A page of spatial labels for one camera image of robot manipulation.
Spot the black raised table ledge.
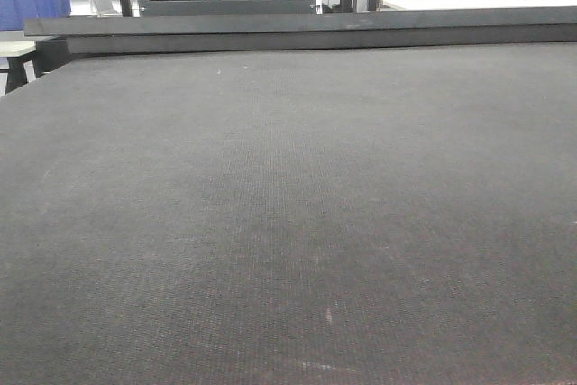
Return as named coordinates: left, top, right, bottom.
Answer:
left=24, top=7, right=576, bottom=55

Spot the grey side table left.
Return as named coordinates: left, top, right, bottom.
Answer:
left=0, top=40, right=69, bottom=95

